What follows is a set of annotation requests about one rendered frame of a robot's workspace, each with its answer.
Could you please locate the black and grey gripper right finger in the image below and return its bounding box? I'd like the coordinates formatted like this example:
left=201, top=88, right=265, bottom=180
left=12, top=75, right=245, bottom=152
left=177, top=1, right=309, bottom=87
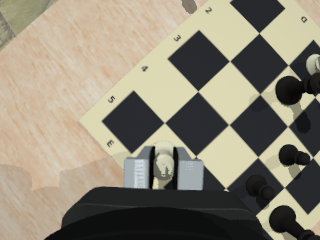
left=172, top=147, right=204, bottom=190

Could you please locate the black and cream chessboard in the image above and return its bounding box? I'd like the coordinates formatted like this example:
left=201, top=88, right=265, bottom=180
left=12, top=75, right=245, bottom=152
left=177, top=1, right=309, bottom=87
left=79, top=0, right=320, bottom=240

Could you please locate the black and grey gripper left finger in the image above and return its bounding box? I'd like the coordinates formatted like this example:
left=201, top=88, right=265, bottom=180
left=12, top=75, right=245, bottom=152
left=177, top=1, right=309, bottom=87
left=123, top=146, right=155, bottom=189

